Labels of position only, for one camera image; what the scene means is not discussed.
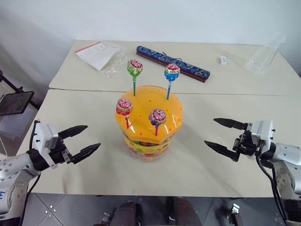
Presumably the dark rounded foot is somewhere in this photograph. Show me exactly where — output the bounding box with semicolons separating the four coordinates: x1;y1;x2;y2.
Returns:
166;196;202;226
112;200;143;226

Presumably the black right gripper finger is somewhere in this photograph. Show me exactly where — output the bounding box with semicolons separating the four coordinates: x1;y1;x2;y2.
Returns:
213;118;249;130
204;140;240;162

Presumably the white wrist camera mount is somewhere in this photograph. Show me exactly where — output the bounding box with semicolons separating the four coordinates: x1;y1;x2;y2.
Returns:
33;122;59;170
249;120;275;149

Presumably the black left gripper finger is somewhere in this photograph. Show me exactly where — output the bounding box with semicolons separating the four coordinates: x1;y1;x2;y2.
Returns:
70;142;102;165
57;125;89;140

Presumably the dark rounded right foot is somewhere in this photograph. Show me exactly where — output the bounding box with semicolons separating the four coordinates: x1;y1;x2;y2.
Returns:
166;196;202;226

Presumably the blue patterned long box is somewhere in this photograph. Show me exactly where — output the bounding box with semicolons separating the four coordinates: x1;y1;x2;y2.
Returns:
135;45;211;83

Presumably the orange-lidded lollipop jar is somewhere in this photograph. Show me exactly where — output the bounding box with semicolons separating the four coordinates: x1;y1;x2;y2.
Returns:
114;85;183;165

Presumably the dark rounded left foot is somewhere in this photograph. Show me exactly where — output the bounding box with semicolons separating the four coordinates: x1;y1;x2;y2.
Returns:
112;200;143;226

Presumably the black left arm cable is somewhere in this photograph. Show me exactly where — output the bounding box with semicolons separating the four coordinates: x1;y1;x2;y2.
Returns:
19;120;42;226

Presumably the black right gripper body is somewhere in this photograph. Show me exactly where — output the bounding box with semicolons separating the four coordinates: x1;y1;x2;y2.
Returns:
232;129;262;162

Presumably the red-stick lollipop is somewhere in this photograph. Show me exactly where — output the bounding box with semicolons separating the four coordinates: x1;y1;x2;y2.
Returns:
115;98;134;129

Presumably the clear plastic bag with paper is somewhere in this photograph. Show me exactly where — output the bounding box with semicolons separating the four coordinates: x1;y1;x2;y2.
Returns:
75;41;129;79

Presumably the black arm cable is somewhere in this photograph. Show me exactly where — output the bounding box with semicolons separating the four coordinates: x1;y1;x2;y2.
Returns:
255;139;288;223
19;120;42;226

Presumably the black tablet on stand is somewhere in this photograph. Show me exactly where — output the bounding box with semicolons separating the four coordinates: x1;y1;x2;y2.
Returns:
0;70;35;116

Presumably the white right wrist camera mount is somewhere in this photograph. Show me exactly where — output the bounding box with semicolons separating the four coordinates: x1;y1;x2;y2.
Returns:
249;120;275;149

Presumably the purple-wrapped lollipop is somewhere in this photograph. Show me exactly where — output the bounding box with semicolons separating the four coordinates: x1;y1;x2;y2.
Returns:
149;108;167;137

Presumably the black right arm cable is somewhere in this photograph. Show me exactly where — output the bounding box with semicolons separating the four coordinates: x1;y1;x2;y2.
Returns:
255;139;288;223

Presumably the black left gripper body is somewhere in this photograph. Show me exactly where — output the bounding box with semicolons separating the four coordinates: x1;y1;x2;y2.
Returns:
49;138;74;167

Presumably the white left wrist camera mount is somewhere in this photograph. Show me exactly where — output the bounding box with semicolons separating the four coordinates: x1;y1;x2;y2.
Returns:
33;122;59;170

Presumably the blue-wrapped lollipop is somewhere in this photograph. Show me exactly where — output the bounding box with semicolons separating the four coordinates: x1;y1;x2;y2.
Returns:
164;63;181;100

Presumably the green-wrapped lollipop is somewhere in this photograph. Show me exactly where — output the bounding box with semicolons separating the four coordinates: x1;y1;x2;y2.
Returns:
127;58;143;97

